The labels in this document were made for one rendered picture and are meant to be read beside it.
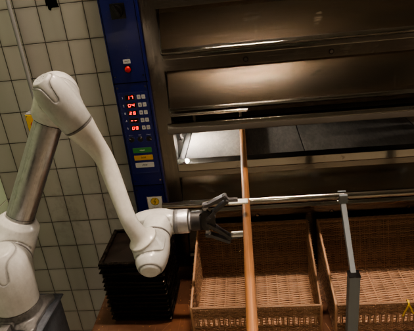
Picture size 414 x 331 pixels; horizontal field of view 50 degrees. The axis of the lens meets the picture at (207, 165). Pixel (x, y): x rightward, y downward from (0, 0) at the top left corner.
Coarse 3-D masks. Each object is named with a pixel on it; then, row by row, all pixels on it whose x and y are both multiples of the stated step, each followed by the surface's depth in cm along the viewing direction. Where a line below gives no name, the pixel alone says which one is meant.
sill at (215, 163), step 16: (400, 144) 209; (192, 160) 217; (208, 160) 215; (224, 160) 213; (240, 160) 212; (256, 160) 211; (272, 160) 210; (288, 160) 210; (304, 160) 209; (320, 160) 209; (336, 160) 208
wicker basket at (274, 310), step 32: (224, 224) 223; (256, 224) 221; (288, 224) 220; (224, 256) 226; (256, 256) 225; (288, 256) 223; (192, 288) 196; (224, 288) 219; (256, 288) 216; (288, 288) 214; (192, 320) 191; (224, 320) 199; (288, 320) 187; (320, 320) 185
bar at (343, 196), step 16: (336, 192) 175; (352, 192) 174; (368, 192) 173; (384, 192) 173; (400, 192) 172; (176, 208) 182; (352, 256) 167; (352, 272) 165; (352, 288) 165; (352, 304) 168; (352, 320) 171
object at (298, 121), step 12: (336, 108) 203; (348, 108) 200; (360, 108) 197; (192, 120) 207; (204, 120) 204; (288, 120) 187; (300, 120) 186; (312, 120) 186; (324, 120) 185; (336, 120) 185; (348, 120) 185; (168, 132) 192; (180, 132) 192; (192, 132) 191
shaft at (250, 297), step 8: (240, 136) 233; (240, 144) 223; (248, 192) 177; (248, 200) 171; (248, 208) 165; (248, 216) 160; (248, 224) 155; (248, 232) 151; (248, 240) 146; (248, 248) 142; (248, 256) 139; (248, 264) 135; (248, 272) 132; (248, 280) 128; (248, 288) 125; (248, 296) 123; (248, 304) 120; (256, 304) 121; (248, 312) 117; (256, 312) 118; (248, 320) 115; (256, 320) 115; (248, 328) 112; (256, 328) 112
